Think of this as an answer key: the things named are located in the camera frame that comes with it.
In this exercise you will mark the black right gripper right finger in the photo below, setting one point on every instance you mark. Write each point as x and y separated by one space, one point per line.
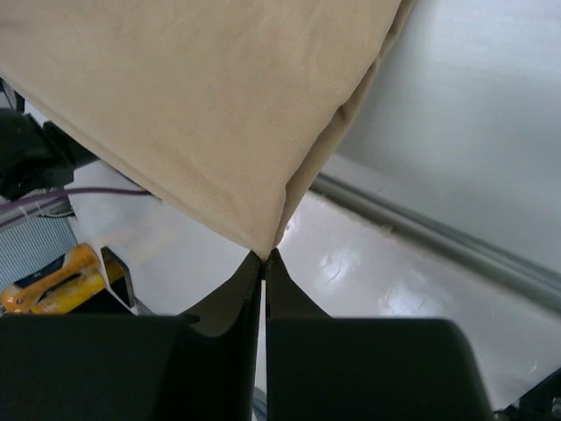
319 367

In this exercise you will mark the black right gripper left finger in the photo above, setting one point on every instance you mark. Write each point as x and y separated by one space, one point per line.
101 361

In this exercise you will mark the beige t shirt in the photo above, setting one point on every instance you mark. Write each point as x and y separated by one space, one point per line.
227 110

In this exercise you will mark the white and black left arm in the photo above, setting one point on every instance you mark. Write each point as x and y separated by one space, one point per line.
35 156

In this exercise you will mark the yellow object below table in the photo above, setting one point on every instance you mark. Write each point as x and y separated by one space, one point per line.
59 287

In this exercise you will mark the aluminium table edge rail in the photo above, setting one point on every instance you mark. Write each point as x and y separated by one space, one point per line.
538 284

